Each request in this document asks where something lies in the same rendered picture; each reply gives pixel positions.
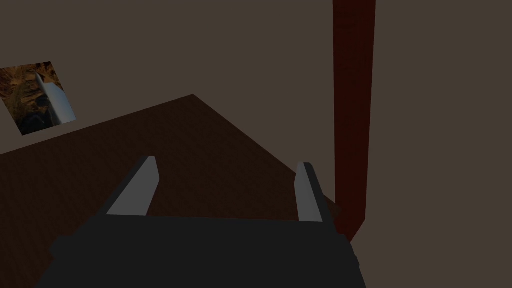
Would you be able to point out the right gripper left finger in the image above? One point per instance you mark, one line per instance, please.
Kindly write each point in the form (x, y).
(136, 192)

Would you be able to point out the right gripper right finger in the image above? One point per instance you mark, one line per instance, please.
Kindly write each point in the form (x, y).
(308, 196)

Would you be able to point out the dark red door leaf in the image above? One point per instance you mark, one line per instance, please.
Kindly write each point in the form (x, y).
(352, 112)

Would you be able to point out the brown framed wall picture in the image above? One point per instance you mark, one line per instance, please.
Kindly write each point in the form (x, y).
(34, 98)

